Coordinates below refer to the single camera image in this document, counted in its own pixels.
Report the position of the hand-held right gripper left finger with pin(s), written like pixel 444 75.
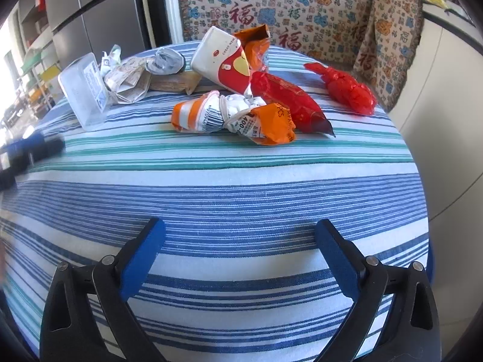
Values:
pixel 145 252

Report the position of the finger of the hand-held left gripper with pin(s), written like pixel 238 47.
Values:
pixel 37 142

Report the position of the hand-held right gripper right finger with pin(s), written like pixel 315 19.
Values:
pixel 336 256

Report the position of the white printed paper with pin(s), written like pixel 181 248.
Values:
pixel 124 83

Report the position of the red plastic bag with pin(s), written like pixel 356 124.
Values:
pixel 347 86

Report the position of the clear plastic container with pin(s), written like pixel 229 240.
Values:
pixel 81 90

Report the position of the storage shelf rack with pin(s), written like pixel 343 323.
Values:
pixel 37 60

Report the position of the blue white striped tablecloth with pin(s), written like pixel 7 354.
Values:
pixel 226 181

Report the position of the grey refrigerator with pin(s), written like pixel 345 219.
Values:
pixel 105 26

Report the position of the orange white crumpled wrapper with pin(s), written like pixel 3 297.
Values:
pixel 196 113

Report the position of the brown paper packet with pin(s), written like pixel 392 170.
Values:
pixel 173 82

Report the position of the crumpled grey wrapper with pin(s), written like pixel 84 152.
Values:
pixel 166 62

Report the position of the red plastic wrapper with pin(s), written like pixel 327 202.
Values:
pixel 290 98

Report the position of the white cabinet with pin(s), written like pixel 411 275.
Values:
pixel 445 101

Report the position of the red white snack bag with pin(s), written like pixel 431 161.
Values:
pixel 222 56

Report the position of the printed cushion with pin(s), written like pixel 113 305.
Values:
pixel 388 45

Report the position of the orange snack bag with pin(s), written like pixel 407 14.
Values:
pixel 256 45

